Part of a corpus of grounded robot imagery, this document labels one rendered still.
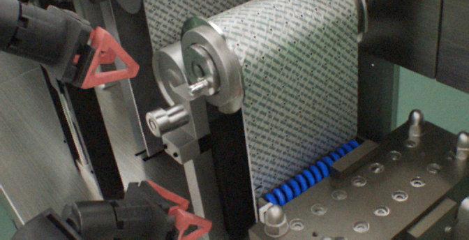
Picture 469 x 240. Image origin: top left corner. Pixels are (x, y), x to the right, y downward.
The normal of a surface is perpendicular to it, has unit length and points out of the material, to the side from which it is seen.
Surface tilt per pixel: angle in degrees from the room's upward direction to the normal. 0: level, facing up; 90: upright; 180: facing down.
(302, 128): 90
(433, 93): 0
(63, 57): 50
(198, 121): 90
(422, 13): 90
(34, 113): 0
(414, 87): 0
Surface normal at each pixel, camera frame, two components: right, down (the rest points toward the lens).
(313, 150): 0.61, 0.37
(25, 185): -0.12, -0.83
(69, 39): -0.69, -0.22
